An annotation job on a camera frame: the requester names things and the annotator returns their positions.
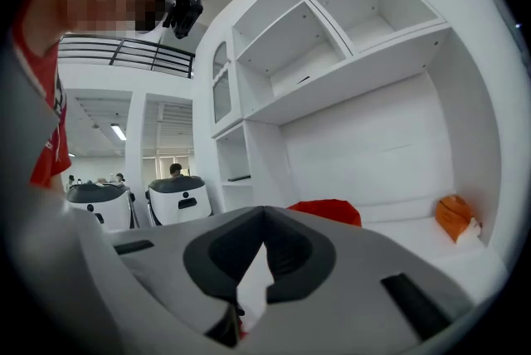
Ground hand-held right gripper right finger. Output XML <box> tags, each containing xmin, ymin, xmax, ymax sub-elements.
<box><xmin>238</xmin><ymin>205</ymin><xmax>476</xmax><ymax>355</ymax></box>

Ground black head-mounted camera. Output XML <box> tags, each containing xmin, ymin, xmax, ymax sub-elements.
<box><xmin>162</xmin><ymin>0</ymin><xmax>204</xmax><ymax>40</ymax></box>

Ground red lined patterned storage bucket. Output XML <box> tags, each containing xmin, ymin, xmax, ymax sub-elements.
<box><xmin>285</xmin><ymin>198</ymin><xmax>363</xmax><ymax>228</ymax></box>

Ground white desk with hutch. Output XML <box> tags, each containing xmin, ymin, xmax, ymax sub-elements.
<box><xmin>191</xmin><ymin>0</ymin><xmax>518</xmax><ymax>304</ymax></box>

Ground orange fabric pouch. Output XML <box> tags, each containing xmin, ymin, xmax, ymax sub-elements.
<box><xmin>434</xmin><ymin>194</ymin><xmax>485</xmax><ymax>245</ymax></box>

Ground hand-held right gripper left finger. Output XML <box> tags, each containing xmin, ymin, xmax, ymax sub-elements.
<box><xmin>72</xmin><ymin>205</ymin><xmax>266</xmax><ymax>355</ymax></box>

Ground person's red shirt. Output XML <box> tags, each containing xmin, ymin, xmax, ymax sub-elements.
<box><xmin>10</xmin><ymin>0</ymin><xmax>74</xmax><ymax>191</ymax></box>

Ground black metal railing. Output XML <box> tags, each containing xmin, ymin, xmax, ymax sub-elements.
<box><xmin>57</xmin><ymin>33</ymin><xmax>196</xmax><ymax>80</ymax></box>

